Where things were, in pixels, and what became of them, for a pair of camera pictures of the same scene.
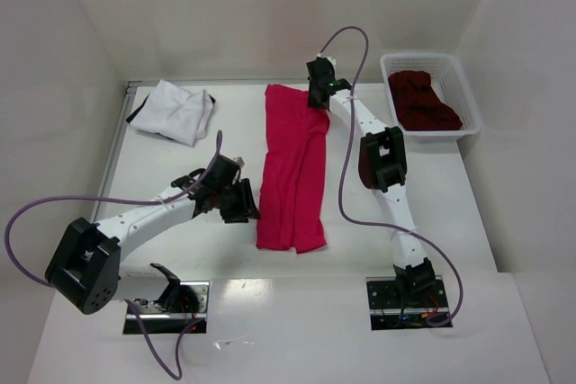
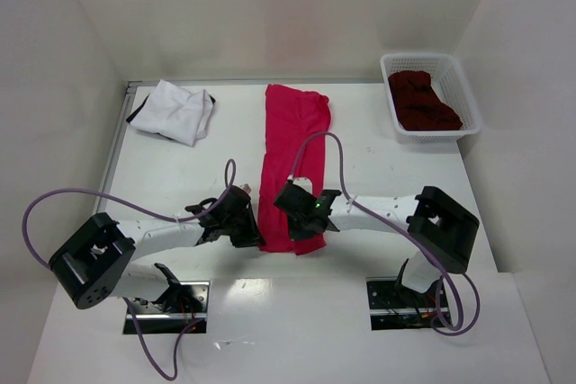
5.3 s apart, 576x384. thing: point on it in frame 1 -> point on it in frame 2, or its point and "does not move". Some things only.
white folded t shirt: x=175 y=112 does not move
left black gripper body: x=243 y=203 -> x=248 y=231
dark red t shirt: x=418 y=106 does not move
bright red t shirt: x=292 y=167 does not move
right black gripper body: x=316 y=96 -> x=297 y=220
